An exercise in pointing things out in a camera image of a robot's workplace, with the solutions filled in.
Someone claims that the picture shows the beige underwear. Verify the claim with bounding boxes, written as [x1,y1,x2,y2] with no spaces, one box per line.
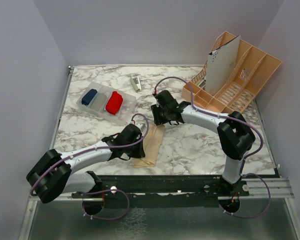
[132,124,165,168]

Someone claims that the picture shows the red boxer underwear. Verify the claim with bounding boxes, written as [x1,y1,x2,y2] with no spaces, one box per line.
[105,91,123,115]

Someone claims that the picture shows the clear plastic storage box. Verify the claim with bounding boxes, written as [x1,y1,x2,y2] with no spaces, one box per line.
[76,82,137,126]

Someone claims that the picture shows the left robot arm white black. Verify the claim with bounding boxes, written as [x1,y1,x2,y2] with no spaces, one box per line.
[26,123,148,204]

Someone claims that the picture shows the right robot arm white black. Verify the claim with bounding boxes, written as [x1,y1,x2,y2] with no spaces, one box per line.
[151,90,256,196]

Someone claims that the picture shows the grey rolled underwear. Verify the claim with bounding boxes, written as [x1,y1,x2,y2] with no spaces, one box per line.
[91,93,108,113]

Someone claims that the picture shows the navy rolled underwear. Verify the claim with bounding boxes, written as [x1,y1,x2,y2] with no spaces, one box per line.
[81,89,98,106]

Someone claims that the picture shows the white folder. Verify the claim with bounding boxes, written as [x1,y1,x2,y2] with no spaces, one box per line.
[205,35,241,96]

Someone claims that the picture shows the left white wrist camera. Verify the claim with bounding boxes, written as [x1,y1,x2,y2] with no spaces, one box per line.
[136,122,148,132]

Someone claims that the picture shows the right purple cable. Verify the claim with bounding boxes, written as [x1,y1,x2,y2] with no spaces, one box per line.
[153,76,272,220]

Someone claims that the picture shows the purple cable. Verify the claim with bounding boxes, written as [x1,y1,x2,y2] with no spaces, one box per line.
[29,113,150,221]
[153,76,272,220]

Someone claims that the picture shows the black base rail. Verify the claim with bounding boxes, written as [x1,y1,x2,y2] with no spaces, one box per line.
[71,175,249,209]

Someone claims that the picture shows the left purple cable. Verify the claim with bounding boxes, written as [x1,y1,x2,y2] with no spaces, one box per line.
[29,113,150,221]

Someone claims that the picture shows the aluminium frame rail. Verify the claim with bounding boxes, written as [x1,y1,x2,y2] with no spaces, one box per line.
[21,65,297,240]

